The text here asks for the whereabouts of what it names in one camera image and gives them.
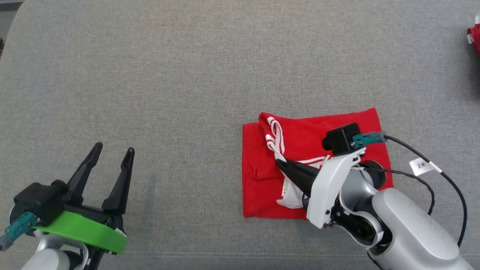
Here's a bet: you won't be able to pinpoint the white cable label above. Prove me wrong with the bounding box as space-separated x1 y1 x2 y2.
409 157 443 177

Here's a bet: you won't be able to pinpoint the teal right camera connector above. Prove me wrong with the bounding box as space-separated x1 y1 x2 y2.
352 131 387 148

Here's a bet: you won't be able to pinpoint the teal camera connector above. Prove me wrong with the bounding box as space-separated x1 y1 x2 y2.
352 131 387 148
0 211 38 252

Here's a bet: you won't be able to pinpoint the red Bulls 23 shorts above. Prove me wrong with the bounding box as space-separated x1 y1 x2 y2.
466 14 480 57

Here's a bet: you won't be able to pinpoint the red Bulls basketball jersey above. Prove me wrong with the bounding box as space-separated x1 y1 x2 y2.
242 108 394 220

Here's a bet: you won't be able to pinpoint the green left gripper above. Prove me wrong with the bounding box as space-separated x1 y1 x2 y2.
35 142 135 255

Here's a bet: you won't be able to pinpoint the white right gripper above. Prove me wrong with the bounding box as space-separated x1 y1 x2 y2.
275 147 367 229

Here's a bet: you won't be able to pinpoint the teal left camera connector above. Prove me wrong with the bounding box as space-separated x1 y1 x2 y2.
0 211 38 252

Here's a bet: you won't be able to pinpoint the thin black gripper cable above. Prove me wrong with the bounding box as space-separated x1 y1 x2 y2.
361 166 436 216

